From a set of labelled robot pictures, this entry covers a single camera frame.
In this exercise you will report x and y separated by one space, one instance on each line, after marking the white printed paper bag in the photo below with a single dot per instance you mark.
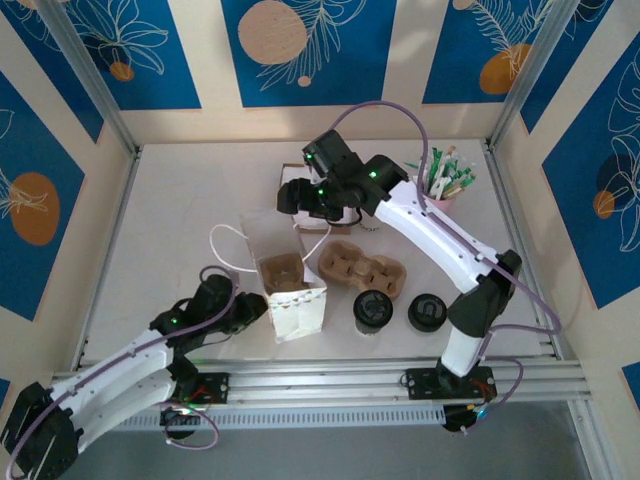
300 320

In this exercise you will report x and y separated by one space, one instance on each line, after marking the black lidded coffee cup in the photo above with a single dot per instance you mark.
372 306

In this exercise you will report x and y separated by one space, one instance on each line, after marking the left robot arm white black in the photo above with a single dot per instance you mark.
115 365

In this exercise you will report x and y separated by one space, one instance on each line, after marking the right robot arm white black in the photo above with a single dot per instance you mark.
435 235

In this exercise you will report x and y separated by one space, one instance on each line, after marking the green white wrapped stirrer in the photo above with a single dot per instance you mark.
467 179
437 162
414 166

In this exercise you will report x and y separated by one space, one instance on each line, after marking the white wrapped straw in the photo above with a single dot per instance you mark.
441 189

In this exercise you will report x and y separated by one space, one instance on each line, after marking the pink plastic cup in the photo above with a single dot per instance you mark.
440 204

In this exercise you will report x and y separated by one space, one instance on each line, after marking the wooden stirrer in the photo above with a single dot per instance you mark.
451 155

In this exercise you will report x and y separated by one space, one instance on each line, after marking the black cup lid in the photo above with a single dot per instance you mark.
426 312

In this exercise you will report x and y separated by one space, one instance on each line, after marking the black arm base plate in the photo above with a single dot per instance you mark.
420 385
215 387

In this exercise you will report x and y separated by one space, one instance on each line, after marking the aluminium front rail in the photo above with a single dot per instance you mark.
320 375

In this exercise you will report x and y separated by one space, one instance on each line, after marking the aluminium frame post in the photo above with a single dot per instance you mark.
90 75
535 70

